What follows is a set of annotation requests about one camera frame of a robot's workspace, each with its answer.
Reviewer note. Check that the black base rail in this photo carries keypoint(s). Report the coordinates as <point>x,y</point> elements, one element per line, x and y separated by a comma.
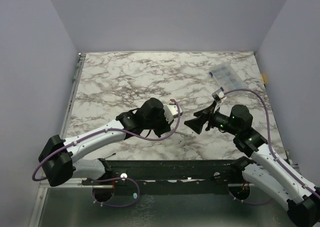
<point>177,177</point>

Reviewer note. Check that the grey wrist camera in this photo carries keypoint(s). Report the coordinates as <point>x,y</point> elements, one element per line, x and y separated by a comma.
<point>171,112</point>
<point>219,96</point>

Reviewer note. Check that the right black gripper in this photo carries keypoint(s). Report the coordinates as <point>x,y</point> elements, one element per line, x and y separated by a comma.
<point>208,120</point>

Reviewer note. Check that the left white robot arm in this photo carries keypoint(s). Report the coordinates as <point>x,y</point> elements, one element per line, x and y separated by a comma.
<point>63,159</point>

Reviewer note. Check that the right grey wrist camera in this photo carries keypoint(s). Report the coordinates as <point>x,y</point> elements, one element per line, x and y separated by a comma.
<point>219,96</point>

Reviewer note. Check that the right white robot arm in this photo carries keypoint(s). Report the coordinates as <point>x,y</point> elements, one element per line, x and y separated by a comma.
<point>261,165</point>

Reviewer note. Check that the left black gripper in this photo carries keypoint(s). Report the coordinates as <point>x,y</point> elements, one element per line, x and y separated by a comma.
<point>166,127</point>

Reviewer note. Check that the metal side rail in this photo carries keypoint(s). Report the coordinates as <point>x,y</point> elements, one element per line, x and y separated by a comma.
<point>75,84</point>

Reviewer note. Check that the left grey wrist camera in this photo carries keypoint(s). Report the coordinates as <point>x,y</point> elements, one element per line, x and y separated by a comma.
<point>171,112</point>

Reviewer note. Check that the clear plastic organizer box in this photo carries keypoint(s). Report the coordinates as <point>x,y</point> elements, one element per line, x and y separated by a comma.
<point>226,77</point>

